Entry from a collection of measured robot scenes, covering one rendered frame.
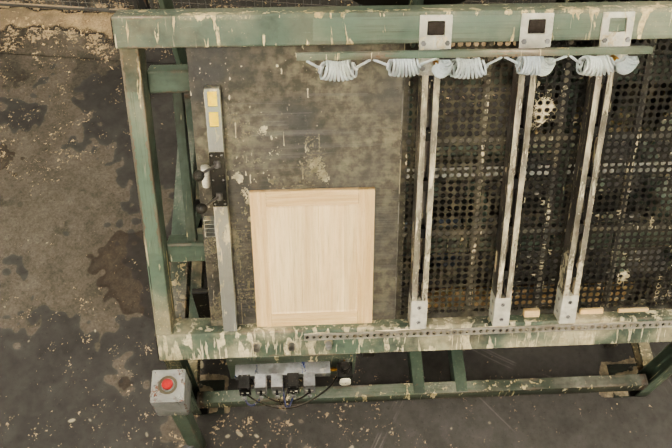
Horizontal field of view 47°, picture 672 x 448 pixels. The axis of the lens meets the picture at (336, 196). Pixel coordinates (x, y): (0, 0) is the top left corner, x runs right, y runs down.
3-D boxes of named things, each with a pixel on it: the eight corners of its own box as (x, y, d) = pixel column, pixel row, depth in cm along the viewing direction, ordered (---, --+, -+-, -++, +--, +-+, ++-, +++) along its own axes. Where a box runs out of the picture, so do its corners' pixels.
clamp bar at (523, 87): (483, 315, 298) (498, 354, 277) (513, 6, 246) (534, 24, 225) (508, 314, 299) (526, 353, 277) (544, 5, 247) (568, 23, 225)
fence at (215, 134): (224, 325, 294) (223, 331, 290) (204, 85, 252) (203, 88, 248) (237, 325, 294) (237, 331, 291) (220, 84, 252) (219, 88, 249)
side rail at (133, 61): (160, 318, 298) (155, 335, 288) (124, 36, 250) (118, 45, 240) (175, 318, 298) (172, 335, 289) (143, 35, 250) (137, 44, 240)
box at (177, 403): (158, 416, 288) (149, 402, 273) (160, 385, 294) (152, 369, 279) (190, 415, 289) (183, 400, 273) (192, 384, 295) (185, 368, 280)
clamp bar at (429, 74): (402, 318, 297) (411, 357, 275) (415, 7, 245) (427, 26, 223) (428, 317, 297) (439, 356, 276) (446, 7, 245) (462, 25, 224)
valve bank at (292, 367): (230, 412, 307) (224, 394, 287) (231, 377, 315) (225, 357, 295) (355, 407, 310) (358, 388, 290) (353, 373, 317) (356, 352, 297)
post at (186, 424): (192, 457, 353) (166, 408, 290) (193, 443, 356) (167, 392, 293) (206, 456, 354) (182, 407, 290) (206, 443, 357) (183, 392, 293)
